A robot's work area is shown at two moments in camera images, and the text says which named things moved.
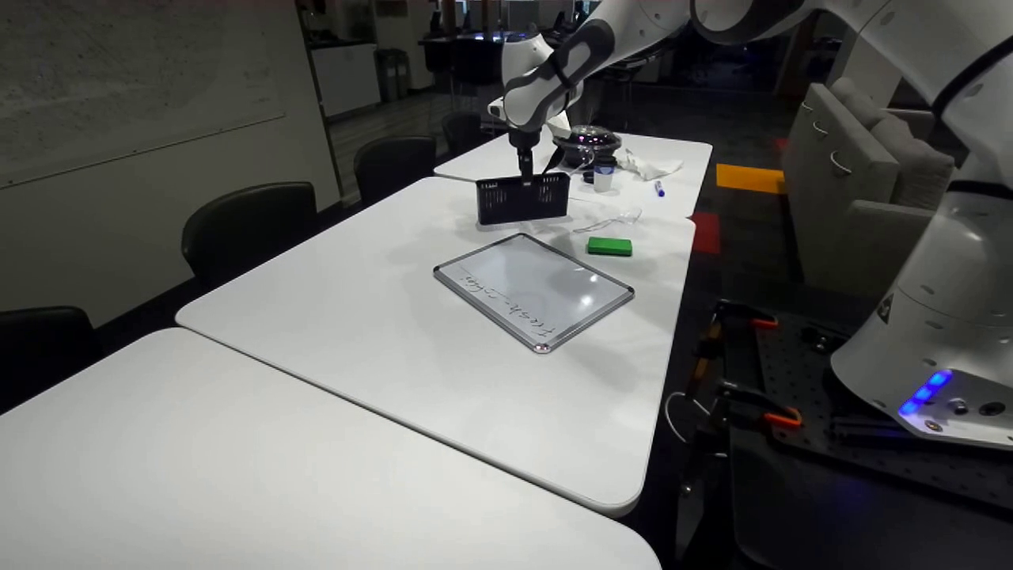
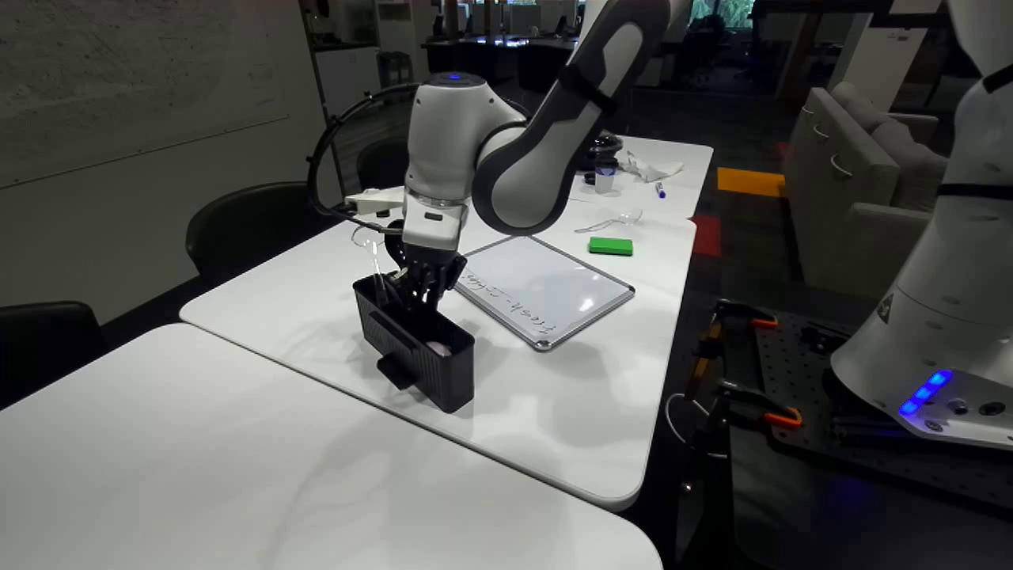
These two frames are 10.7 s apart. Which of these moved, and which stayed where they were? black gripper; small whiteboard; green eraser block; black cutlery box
Moved: black cutlery box; black gripper
Stayed: green eraser block; small whiteboard
